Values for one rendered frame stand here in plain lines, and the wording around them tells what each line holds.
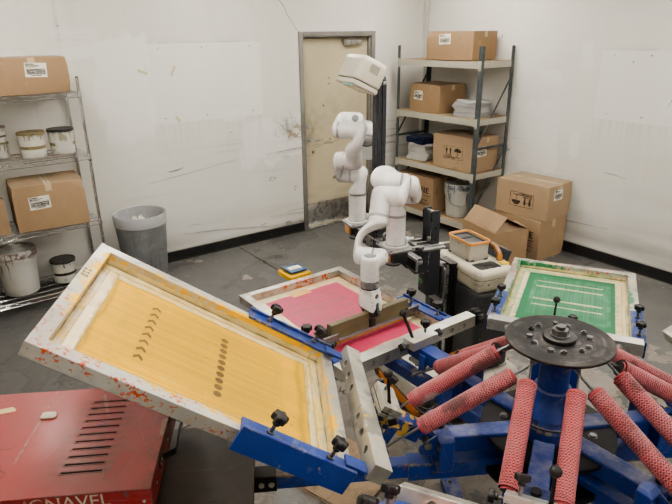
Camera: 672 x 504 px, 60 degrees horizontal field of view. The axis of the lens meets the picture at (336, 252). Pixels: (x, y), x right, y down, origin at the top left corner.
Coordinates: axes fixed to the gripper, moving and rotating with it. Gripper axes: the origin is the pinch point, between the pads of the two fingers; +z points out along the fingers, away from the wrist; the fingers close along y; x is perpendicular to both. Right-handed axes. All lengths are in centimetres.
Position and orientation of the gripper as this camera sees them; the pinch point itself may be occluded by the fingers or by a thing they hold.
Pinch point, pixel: (369, 320)
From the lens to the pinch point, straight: 241.5
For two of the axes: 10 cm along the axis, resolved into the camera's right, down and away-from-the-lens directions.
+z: 0.1, 9.4, 3.5
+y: -5.9, -2.8, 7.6
